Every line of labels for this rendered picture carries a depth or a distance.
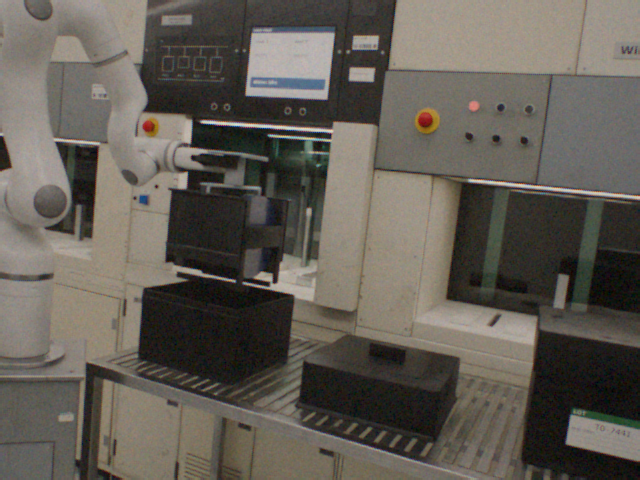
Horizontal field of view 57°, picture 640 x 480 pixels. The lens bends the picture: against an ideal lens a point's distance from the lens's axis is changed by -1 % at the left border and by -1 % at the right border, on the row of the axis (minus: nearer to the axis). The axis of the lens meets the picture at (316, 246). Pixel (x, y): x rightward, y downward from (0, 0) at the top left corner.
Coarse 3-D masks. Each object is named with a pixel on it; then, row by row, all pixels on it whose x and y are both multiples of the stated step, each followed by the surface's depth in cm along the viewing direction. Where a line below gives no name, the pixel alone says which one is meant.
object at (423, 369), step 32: (320, 352) 128; (352, 352) 131; (384, 352) 128; (416, 352) 137; (320, 384) 120; (352, 384) 117; (384, 384) 115; (416, 384) 114; (448, 384) 121; (352, 416) 117; (384, 416) 115; (416, 416) 113
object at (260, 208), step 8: (256, 200) 138; (264, 200) 142; (256, 208) 139; (264, 208) 142; (272, 208) 146; (256, 216) 140; (264, 216) 143; (272, 216) 147; (256, 224) 140; (264, 224) 144; (272, 224) 147; (256, 248) 142; (264, 248) 145; (272, 248) 149; (248, 256) 139; (256, 256) 143; (264, 256) 146; (248, 264) 140; (256, 264) 143; (264, 264) 147; (248, 272) 140; (256, 272) 144
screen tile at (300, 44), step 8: (296, 40) 176; (304, 40) 175; (312, 40) 174; (320, 40) 173; (328, 40) 172; (296, 48) 176; (304, 48) 175; (312, 48) 174; (320, 48) 173; (328, 48) 172; (320, 56) 173; (296, 64) 177; (304, 64) 176; (312, 64) 175; (320, 64) 173; (296, 72) 177; (304, 72) 176; (312, 72) 175; (320, 72) 174
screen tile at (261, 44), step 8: (256, 40) 182; (264, 40) 181; (272, 40) 180; (280, 40) 178; (288, 40) 177; (256, 48) 182; (264, 48) 181; (272, 48) 180; (280, 48) 179; (288, 48) 178; (280, 56) 179; (256, 64) 182; (264, 64) 181; (272, 64) 180; (280, 64) 179; (272, 72) 180; (280, 72) 179
